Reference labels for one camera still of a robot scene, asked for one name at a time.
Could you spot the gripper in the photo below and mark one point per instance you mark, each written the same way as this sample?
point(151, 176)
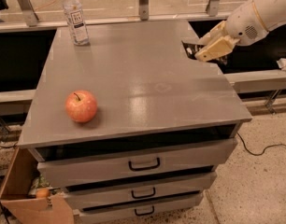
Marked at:
point(242, 26)

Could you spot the black rxbar chocolate bar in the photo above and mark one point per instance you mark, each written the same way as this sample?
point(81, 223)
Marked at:
point(192, 49)

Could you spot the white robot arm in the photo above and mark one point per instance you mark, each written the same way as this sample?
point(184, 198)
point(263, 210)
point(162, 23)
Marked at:
point(246, 25)

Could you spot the red apple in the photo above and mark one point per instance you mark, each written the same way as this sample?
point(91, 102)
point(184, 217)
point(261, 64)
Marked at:
point(81, 106)

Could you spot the grey drawer cabinet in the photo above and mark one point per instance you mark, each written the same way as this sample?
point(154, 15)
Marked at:
point(149, 94)

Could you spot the middle grey drawer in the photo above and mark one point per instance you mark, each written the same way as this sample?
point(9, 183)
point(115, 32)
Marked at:
point(139, 191)

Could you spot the grey drawer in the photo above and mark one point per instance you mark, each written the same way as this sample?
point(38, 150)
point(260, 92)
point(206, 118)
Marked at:
point(139, 191)
point(150, 161)
point(141, 209)

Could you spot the clear plastic water bottle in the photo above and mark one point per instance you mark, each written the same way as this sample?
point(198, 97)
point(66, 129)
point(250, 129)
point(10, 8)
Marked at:
point(75, 21)

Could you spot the top grey drawer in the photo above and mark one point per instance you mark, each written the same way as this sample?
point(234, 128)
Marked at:
point(150, 161)

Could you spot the bottom grey drawer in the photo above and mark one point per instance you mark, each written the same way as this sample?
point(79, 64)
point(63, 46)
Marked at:
point(141, 209)

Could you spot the orange fruit in box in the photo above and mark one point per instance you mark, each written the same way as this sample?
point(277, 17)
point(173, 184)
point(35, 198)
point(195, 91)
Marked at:
point(43, 193)

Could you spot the cardboard box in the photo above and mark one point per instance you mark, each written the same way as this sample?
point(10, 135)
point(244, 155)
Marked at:
point(15, 198)

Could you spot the metal railing frame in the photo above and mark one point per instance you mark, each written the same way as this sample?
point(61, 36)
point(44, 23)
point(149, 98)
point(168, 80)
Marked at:
point(22, 15)

